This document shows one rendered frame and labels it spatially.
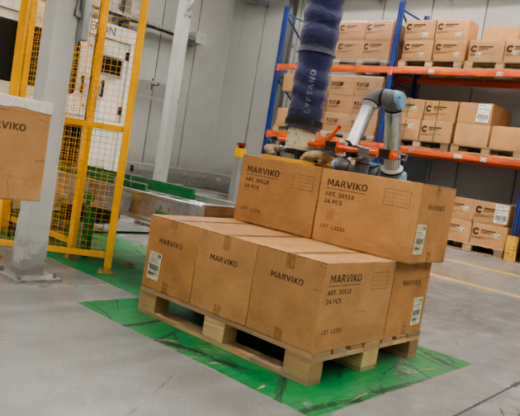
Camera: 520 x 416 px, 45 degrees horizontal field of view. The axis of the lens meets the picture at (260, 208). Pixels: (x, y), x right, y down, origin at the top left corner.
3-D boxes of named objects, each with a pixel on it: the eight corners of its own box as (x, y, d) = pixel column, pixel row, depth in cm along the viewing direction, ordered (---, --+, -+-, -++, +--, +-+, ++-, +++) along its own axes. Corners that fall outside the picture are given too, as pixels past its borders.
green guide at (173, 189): (77, 172, 576) (78, 163, 575) (87, 173, 584) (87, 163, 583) (191, 200, 471) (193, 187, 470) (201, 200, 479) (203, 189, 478)
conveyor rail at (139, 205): (16, 183, 534) (19, 161, 533) (21, 183, 538) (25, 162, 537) (196, 236, 383) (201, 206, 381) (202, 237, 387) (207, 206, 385)
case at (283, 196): (233, 218, 383) (243, 153, 381) (274, 220, 414) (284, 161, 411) (309, 238, 344) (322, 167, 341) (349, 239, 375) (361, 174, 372)
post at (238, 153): (215, 274, 486) (234, 147, 479) (220, 273, 491) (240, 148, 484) (220, 276, 482) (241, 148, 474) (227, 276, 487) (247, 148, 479)
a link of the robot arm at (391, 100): (385, 181, 448) (386, 84, 406) (408, 186, 440) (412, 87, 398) (375, 191, 438) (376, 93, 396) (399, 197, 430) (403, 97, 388)
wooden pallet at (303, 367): (136, 309, 347) (140, 285, 345) (256, 299, 422) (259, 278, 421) (306, 386, 268) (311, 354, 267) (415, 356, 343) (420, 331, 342)
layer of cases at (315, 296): (141, 285, 345) (151, 214, 343) (259, 278, 420) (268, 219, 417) (311, 354, 267) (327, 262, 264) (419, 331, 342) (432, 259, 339)
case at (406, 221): (310, 239, 344) (323, 167, 341) (350, 239, 374) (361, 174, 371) (408, 263, 305) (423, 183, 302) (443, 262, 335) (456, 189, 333)
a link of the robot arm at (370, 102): (366, 82, 407) (326, 167, 386) (385, 84, 401) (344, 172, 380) (371, 92, 417) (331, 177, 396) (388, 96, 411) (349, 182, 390)
